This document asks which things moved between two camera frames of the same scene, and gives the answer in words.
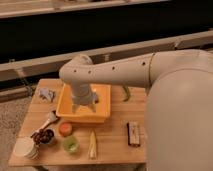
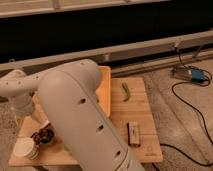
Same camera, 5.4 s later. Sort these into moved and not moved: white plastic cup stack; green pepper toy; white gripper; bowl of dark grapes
Moved: white gripper
Not moved: white plastic cup stack; green pepper toy; bowl of dark grapes
